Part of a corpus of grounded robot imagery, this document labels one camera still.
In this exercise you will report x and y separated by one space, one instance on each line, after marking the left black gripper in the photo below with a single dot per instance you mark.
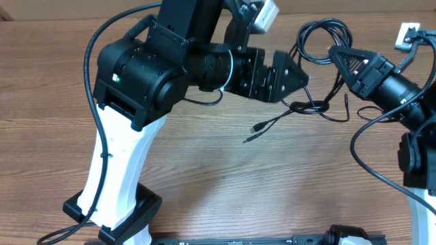
252 64

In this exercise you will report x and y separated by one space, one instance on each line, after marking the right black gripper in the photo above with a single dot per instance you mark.
371 70

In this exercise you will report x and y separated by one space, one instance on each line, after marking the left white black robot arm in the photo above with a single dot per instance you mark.
141 76

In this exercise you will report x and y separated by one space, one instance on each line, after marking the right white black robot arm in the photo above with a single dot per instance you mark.
405 102

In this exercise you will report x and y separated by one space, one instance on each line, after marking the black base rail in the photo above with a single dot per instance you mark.
335 235

